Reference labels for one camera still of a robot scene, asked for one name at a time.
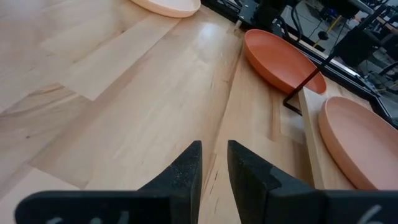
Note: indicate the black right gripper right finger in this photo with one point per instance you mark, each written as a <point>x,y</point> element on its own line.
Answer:
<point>264,193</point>

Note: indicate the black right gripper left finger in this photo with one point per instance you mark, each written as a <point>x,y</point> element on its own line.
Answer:
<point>174,193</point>

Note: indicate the tan brown plate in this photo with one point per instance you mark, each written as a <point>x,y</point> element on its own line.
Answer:
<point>357,133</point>

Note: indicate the burnt orange plate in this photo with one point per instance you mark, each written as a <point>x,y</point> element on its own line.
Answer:
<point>273,59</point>

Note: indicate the pale peach plate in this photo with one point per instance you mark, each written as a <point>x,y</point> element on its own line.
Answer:
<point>168,7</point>

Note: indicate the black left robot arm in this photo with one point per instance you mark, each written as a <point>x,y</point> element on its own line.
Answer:
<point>264,12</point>

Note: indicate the black desk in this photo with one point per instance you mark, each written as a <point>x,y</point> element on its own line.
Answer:
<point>354,46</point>

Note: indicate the black metal rig frame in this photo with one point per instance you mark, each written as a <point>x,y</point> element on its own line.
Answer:
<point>342,73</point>

